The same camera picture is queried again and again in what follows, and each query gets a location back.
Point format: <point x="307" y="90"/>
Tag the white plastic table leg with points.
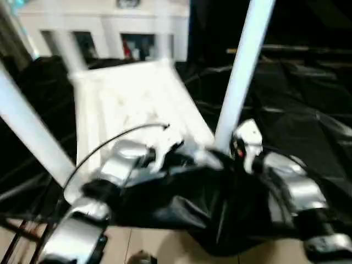
<point x="163" y="30"/>
<point x="66" y="41"/>
<point x="242" y="71"/>
<point x="30" y="126"/>

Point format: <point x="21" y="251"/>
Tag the white plastic table top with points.
<point x="132" y="99"/>

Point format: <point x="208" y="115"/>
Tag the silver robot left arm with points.
<point x="110" y="181"/>

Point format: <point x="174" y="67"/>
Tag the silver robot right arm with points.
<point x="297" y="187"/>

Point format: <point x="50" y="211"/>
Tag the black mat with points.
<point x="297" y="121"/>

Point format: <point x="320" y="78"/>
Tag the black robot left foot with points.
<point x="143" y="258"/>

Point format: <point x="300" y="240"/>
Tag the dark grey bar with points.
<point x="308" y="50"/>

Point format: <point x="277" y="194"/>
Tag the white glass-door cabinet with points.
<point x="104" y="27"/>

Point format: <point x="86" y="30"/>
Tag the shiny silver ornament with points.
<point x="128" y="3"/>

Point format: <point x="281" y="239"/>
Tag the grey metal rack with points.
<point x="14" y="30"/>

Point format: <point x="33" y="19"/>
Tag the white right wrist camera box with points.
<point x="248" y="140"/>

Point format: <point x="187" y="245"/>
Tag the black folding table frame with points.
<point x="22" y="231"/>

